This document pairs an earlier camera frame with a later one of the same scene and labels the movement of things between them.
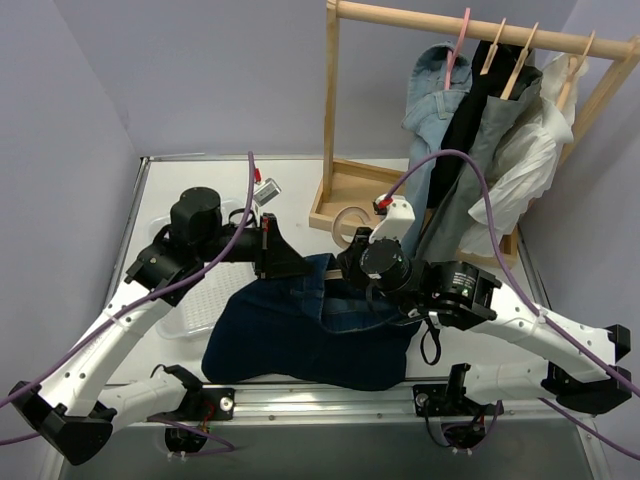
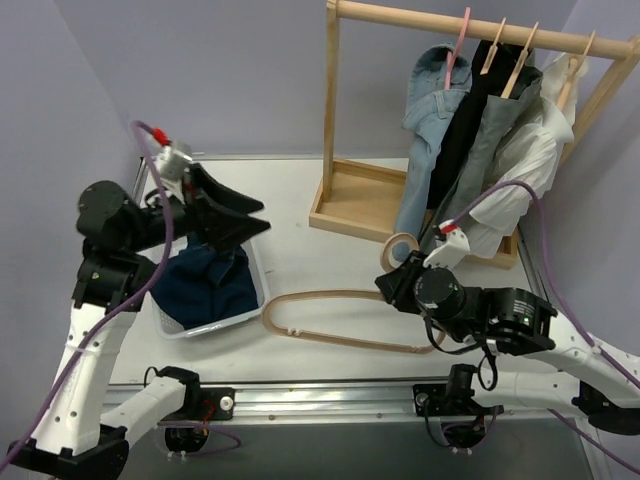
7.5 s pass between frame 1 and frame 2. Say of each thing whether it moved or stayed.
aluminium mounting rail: stayed
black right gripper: moved
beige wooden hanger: moved
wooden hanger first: stayed
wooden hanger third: stayed
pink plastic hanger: stayed
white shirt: stayed
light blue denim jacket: stayed
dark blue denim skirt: moved
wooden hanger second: stayed
